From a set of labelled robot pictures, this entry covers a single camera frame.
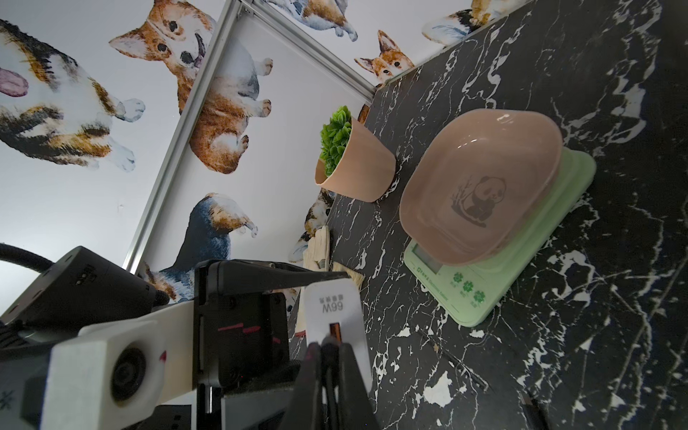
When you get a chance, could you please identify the pink panda bowl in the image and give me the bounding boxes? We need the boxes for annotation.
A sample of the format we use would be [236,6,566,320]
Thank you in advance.
[400,109,564,266]

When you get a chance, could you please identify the aluminium frame rear rail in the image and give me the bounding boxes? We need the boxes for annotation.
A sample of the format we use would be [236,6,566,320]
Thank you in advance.
[241,1,376,104]

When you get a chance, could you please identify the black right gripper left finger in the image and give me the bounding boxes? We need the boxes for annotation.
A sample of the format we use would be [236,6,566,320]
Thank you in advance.
[279,342,324,430]

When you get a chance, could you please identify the white USB charger adapter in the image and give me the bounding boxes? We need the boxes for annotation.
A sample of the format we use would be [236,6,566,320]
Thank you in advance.
[302,278,373,394]

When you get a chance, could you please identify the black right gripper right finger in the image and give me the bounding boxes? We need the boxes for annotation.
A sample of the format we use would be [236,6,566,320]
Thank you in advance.
[337,343,379,430]

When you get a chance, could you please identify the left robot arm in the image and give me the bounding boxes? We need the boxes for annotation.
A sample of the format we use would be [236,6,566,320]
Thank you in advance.
[1,245,376,429]

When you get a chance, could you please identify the green electronic scale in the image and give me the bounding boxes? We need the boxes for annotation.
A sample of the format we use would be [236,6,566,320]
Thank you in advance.
[403,149,597,327]

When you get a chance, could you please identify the green dustpan brush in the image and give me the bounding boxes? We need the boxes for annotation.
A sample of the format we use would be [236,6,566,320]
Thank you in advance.
[295,226,365,338]

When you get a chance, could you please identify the aluminium frame post left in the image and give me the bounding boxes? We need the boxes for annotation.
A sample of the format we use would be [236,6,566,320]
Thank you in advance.
[123,0,243,274]

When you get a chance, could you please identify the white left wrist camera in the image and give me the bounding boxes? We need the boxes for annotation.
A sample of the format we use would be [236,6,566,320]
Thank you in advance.
[40,301,195,429]

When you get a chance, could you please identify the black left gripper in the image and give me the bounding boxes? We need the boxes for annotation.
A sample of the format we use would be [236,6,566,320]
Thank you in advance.
[193,259,350,429]

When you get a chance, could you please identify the pink pot green plant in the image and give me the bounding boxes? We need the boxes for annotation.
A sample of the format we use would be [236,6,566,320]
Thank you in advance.
[315,106,396,202]

